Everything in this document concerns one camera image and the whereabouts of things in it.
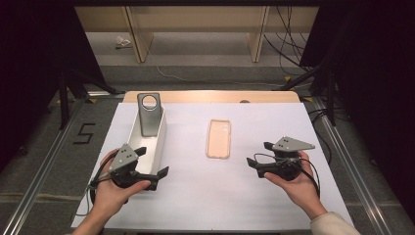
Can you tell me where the crumpled white paper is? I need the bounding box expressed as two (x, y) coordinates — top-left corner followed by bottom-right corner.
(114, 35), (132, 50)

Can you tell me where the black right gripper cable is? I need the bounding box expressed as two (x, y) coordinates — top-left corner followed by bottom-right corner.
(253, 152), (323, 199)

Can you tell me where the white floor cable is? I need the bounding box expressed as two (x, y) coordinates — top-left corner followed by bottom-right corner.
(155, 64), (286, 88)

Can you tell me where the white table mat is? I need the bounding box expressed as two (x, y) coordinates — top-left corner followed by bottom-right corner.
(70, 102), (355, 231)

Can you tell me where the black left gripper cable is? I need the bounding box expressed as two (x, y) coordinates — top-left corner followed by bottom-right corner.
(88, 154), (117, 206)

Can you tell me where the bundle of black cables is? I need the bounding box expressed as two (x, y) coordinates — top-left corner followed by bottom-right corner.
(263, 5), (316, 77)

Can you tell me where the beige phone case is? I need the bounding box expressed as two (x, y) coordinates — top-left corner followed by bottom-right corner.
(205, 118), (233, 161)

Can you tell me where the person's right hand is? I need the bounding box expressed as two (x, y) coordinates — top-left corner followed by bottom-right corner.
(263, 150), (323, 211)

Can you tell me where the aluminium floor rail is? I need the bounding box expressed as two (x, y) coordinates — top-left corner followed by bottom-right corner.
(0, 97), (87, 235)
(311, 97), (392, 235)

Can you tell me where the white plastic bin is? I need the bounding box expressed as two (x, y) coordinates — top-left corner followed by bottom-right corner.
(126, 105), (168, 179)

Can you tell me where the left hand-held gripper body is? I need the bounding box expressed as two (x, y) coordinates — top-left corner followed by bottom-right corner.
(108, 143), (160, 192)

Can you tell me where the black curtain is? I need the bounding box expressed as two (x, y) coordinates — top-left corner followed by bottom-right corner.
(0, 0), (106, 167)
(299, 0), (415, 216)

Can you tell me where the wooden shelf unit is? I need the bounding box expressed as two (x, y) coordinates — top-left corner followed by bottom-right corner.
(74, 5), (320, 64)

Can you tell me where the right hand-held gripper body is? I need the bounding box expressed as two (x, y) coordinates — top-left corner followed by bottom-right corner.
(256, 135), (316, 182)

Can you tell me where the black metal stand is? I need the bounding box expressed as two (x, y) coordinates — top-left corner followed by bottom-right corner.
(281, 62), (338, 127)
(58, 64), (125, 130)

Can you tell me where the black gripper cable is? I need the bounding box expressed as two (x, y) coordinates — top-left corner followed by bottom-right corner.
(88, 154), (117, 206)
(253, 152), (323, 199)

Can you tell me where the grey metal bracket stand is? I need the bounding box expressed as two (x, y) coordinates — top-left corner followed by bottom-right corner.
(136, 92), (163, 138)

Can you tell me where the person's left hand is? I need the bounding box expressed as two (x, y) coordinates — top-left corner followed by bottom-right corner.
(93, 149), (153, 215)

